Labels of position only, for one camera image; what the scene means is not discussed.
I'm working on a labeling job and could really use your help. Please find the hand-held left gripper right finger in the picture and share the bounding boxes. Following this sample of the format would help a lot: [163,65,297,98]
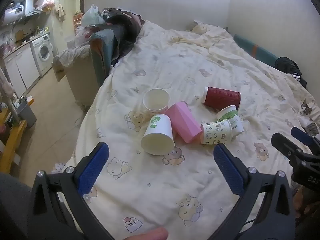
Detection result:
[212,143,297,240]

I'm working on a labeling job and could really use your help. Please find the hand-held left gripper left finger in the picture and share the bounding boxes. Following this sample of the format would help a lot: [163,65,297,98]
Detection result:
[27,142,117,240]

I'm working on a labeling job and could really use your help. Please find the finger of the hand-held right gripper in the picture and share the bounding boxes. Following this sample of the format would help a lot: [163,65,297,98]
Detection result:
[271,132,305,161]
[291,127,320,153]

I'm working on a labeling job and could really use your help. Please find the white cup animal print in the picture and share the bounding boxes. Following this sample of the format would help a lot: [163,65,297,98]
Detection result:
[200,119,233,145]

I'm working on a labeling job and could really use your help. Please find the white cup green band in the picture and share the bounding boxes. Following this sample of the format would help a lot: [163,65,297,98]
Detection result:
[216,105,244,138]

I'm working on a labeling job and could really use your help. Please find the pink faceted cup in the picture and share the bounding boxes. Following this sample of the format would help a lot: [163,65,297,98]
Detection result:
[165,101,202,144]

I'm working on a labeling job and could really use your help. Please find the dark red ribbed cup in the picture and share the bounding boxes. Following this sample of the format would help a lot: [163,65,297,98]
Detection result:
[202,86,241,112]

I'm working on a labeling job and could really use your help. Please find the white cup green leaf print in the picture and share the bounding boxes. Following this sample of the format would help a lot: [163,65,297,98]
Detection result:
[140,113,175,156]

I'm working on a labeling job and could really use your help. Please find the plain white paper cup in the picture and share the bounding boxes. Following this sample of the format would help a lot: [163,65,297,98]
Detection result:
[142,88,170,116]

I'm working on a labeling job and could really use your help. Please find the person's left hand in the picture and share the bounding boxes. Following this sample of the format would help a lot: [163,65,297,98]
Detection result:
[123,227,169,240]

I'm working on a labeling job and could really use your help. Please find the black garment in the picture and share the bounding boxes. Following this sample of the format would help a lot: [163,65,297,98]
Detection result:
[274,56,307,88]

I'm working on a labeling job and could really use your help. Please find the yellow wooden stool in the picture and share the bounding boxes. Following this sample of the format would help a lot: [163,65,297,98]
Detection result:
[0,107,27,174]

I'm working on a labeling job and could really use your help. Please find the grey trash bin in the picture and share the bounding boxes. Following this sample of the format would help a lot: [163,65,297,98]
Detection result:
[15,100,37,128]

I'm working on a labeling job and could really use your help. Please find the person's dark grey clothing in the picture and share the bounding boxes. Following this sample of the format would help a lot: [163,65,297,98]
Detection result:
[0,172,34,240]

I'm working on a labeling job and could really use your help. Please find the beige armchair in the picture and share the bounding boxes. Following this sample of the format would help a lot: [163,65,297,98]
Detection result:
[52,29,114,110]

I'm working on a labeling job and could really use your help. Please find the teal cushion orange stripe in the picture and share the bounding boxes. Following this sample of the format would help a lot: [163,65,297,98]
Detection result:
[233,34,278,67]

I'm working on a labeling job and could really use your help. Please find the cardboard box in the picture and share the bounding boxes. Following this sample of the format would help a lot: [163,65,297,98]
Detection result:
[51,59,66,83]

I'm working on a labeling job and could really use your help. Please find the cream bear printed blanket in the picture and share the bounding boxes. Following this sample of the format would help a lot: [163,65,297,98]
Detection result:
[64,20,320,240]

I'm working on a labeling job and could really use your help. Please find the white kitchen base cabinets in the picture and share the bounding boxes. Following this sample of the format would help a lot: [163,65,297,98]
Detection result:
[3,45,40,97]

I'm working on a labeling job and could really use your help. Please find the white washing machine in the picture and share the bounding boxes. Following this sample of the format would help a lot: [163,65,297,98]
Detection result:
[30,34,54,77]

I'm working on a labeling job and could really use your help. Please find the dark clothes pile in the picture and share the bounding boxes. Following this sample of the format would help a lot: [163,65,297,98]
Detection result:
[100,7,145,67]

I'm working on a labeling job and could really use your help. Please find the cream pillow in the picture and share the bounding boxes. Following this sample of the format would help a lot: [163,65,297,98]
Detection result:
[190,19,209,34]

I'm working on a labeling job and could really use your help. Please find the white plastic bag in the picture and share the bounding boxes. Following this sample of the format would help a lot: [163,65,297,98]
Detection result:
[80,4,105,28]

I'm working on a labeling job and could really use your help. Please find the white water heater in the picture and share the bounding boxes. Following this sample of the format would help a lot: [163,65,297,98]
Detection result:
[2,0,34,26]

